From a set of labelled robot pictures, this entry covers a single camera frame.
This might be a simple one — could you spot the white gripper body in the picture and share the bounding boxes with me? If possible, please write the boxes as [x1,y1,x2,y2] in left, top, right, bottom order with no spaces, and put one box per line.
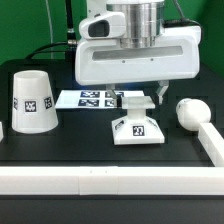
[75,26,201,85]

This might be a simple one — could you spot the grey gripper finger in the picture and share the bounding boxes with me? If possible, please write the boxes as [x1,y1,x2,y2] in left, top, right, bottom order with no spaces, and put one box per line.
[106,84,118,107]
[156,80,169,104]

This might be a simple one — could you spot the white lamp bulb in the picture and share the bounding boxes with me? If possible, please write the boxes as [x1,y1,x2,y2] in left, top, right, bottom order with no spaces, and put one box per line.
[176,98,211,131]

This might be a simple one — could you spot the white lamp base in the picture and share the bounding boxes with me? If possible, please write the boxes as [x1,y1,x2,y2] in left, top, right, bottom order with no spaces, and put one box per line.
[111,96,165,145]

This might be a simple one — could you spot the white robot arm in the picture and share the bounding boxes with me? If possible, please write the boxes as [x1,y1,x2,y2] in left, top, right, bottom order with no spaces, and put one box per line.
[75,0,201,102]

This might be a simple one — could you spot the white lamp shade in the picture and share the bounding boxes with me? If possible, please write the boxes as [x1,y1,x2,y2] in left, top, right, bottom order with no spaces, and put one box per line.
[12,70,58,134]

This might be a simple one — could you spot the white marker sheet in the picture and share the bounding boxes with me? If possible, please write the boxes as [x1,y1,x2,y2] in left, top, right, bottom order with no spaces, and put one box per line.
[54,89,149,110]

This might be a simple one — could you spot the white left fence piece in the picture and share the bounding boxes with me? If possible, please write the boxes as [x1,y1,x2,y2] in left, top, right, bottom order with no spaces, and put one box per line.
[0,121,4,142]

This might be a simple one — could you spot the black cable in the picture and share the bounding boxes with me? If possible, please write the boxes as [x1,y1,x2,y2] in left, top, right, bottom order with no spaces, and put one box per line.
[24,0,81,61]

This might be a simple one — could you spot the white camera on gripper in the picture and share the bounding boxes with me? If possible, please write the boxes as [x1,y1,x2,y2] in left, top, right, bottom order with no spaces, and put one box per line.
[79,11,126,40]

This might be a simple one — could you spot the white right fence rail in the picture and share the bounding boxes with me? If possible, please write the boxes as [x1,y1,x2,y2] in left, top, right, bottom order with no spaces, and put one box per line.
[198,123,224,167]

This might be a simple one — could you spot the white fence rail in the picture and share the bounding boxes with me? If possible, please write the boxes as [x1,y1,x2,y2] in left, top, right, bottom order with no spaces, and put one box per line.
[0,167,224,195]
[198,123,224,167]

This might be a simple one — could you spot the thin white cable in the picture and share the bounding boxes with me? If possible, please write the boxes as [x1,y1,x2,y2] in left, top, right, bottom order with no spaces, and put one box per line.
[45,0,54,60]

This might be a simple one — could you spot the white front fence rail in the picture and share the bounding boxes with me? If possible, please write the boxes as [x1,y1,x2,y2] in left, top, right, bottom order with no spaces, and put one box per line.
[0,167,224,195]

